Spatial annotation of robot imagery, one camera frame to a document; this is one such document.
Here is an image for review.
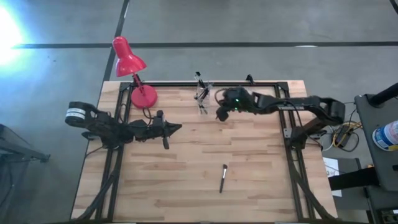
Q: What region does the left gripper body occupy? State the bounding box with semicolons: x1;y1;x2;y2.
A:
136;110;171;151

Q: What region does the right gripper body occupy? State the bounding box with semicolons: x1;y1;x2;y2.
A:
221;86;254;113

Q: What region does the clear acrylic container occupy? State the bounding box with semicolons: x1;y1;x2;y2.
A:
197;80;213;118

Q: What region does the red desk lamp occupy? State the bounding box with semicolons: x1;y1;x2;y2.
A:
111;35;159;110

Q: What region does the thick black powder brush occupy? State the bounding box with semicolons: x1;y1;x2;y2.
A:
218;164;229;194

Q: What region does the black power adapter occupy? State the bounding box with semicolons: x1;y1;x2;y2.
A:
337;124;354;144

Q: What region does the white paper sheet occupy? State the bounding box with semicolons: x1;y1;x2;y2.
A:
323;157;343;197

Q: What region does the grey stand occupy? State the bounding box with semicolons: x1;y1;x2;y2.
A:
0;123;51;164

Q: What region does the grey cart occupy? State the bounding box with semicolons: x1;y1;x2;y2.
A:
354;93;398;192

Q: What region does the black cart leg bar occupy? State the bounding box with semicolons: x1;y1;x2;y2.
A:
328;167;379;192

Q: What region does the white blue wipes canister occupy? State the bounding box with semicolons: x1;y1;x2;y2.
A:
371;120;398;152

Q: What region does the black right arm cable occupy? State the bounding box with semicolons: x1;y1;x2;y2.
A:
213;87;230;109

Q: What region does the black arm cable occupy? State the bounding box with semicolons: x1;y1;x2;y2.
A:
142;106;155;122
213;87;230;109

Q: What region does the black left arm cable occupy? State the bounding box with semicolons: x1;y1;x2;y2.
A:
142;106;155;122

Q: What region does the black aluminium table frame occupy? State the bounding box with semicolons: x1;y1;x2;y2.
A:
95;81;313;222

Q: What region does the black cable bundle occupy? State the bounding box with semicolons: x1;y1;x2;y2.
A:
287;149;335;222
74;146;121;222

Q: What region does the yellow cable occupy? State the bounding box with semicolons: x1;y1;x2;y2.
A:
332;122;364;147

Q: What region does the black post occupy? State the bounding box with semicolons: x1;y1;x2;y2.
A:
368;82;398;107

